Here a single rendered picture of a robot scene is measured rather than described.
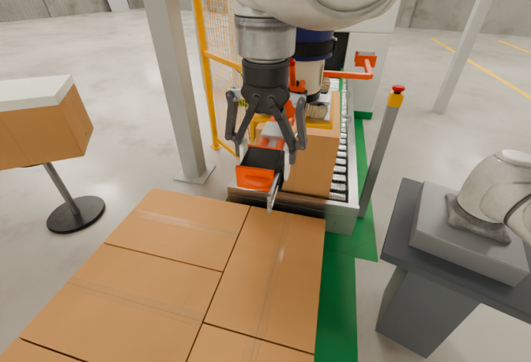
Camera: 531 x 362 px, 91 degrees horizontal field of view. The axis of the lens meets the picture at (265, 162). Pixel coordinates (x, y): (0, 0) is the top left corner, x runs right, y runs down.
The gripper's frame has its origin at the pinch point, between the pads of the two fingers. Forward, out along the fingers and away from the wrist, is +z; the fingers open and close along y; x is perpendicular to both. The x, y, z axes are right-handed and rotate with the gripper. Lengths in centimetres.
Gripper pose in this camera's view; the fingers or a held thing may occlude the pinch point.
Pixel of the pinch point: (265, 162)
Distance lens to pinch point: 52.2
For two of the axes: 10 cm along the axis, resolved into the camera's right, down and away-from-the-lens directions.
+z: 0.0, 8.1, 5.9
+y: -9.7, -1.4, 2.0
